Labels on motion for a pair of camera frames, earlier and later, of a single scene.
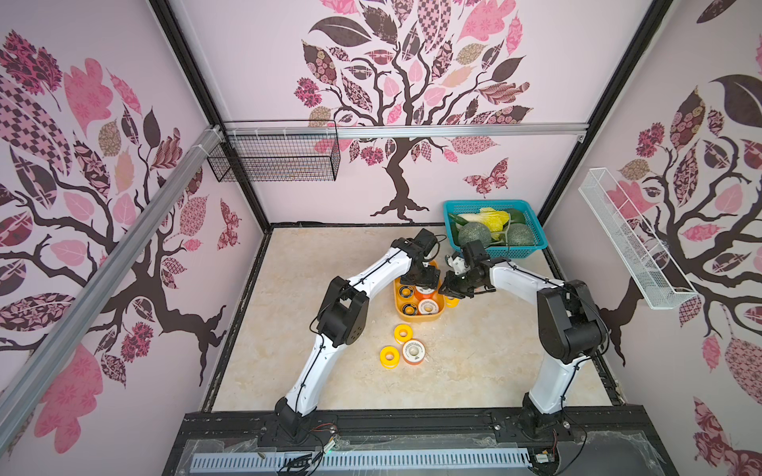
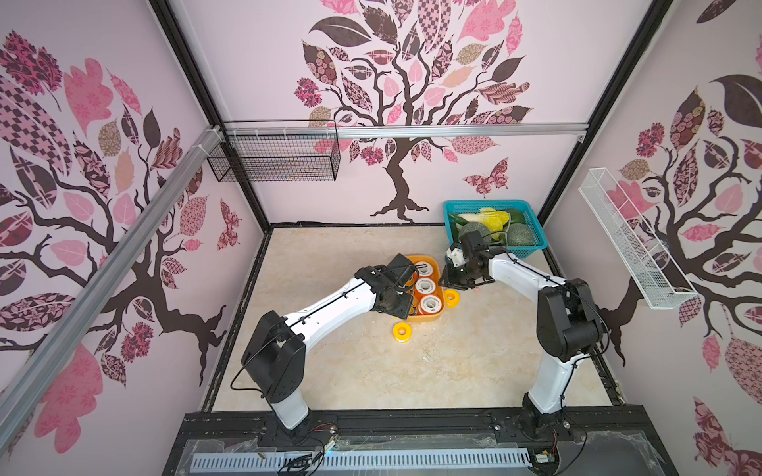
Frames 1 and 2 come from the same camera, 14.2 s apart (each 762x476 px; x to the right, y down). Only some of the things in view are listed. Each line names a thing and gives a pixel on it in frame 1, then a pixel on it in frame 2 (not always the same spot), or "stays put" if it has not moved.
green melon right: (520, 235) stays put
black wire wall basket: (275, 158) stays put
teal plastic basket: (502, 251) stays put
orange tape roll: (414, 351) to (430, 304)
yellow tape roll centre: (403, 328) stays put
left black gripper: (428, 280) to (402, 306)
